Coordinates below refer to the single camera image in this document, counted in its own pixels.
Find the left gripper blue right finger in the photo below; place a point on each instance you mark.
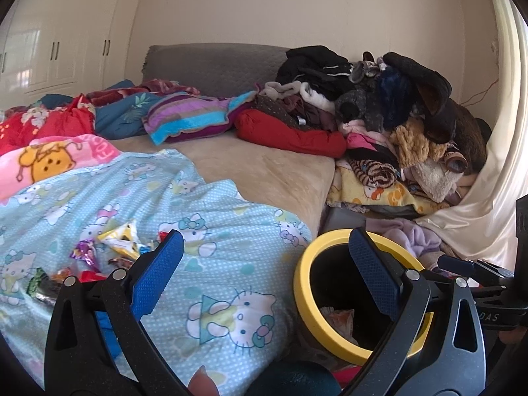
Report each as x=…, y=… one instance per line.
x=379, y=270

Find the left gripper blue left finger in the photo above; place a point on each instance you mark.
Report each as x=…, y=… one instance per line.
x=152, y=271

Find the yellow white snack wrapper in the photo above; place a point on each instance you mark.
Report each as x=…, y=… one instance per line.
x=124, y=240

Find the white orange plastic bag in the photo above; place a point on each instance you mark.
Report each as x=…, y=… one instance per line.
x=339, y=324

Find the purple foil candy wrapper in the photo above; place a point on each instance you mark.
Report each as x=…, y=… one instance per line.
x=85, y=251

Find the yellow rimmed black trash bin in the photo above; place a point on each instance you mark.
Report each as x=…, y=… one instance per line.
x=326, y=276

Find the person's left hand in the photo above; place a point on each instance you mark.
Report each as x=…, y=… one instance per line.
x=201, y=384

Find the lavender fleece garment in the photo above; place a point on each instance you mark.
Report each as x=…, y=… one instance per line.
x=408, y=234

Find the red snack stick wrapper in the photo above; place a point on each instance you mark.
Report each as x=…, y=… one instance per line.
x=91, y=276

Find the light blue Hello Kitty blanket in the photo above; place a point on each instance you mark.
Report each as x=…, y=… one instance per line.
x=126, y=278

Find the cream satin curtain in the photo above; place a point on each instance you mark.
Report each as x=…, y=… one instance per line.
x=482, y=226

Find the yellow cartoon blanket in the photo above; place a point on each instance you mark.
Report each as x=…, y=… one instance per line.
x=348, y=192

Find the dark foil candy wrapper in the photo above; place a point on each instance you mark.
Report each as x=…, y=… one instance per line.
x=45, y=288

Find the beige bed sheet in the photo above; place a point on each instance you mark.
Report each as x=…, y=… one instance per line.
x=298, y=183

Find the brown plush bear toy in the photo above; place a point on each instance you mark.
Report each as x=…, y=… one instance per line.
x=442, y=157

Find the pink yellow bear blanket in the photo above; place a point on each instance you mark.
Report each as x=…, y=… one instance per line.
x=44, y=158

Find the dark blue leaf quilt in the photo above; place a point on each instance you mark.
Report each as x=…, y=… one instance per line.
x=119, y=111

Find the purple blue striped blanket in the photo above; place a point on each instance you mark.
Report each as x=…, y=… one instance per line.
x=183, y=116

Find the pile of dark clothes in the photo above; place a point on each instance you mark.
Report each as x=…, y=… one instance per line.
x=382, y=92

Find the red folded cushion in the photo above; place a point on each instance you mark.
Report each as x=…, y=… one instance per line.
x=259, y=128

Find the red floral quilt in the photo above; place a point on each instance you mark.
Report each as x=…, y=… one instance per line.
x=38, y=122

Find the grey upholstered headboard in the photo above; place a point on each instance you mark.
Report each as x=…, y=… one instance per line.
x=215, y=69

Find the white glossy wardrobe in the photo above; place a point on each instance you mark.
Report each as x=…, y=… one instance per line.
x=63, y=46

